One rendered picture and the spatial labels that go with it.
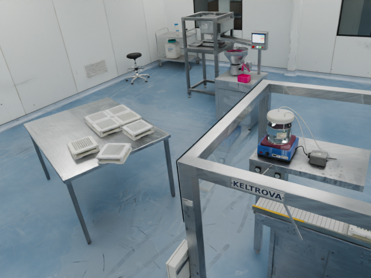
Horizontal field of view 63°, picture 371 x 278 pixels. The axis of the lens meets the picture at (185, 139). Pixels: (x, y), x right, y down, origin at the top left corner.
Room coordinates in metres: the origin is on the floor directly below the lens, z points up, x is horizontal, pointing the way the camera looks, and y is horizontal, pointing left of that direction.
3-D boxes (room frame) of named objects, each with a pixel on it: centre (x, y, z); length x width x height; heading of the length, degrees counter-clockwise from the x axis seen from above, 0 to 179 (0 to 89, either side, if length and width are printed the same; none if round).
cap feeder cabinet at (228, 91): (4.42, -0.93, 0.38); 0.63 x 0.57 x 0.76; 51
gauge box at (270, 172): (1.51, -0.49, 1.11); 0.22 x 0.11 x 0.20; 56
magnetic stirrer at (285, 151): (1.57, -0.56, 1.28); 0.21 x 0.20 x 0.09; 146
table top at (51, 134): (3.00, 1.02, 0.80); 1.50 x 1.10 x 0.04; 35
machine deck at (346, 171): (1.51, -0.74, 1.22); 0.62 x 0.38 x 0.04; 56
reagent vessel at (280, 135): (1.57, -0.56, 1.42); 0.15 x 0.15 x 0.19
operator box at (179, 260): (1.02, 0.08, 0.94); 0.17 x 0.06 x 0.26; 146
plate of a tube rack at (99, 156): (2.38, 0.66, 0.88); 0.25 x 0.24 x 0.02; 78
